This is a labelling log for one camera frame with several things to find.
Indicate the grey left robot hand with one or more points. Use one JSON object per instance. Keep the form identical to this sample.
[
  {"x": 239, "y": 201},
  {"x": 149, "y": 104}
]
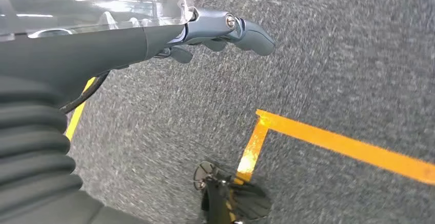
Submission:
[{"x": 85, "y": 46}]

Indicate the yellow floor tape square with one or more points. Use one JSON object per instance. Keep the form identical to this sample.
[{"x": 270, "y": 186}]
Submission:
[
  {"x": 74, "y": 122},
  {"x": 339, "y": 145}
]

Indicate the black caster wheel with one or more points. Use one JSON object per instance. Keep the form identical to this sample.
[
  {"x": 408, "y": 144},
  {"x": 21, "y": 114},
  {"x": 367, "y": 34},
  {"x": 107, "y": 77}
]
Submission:
[{"x": 215, "y": 202}]

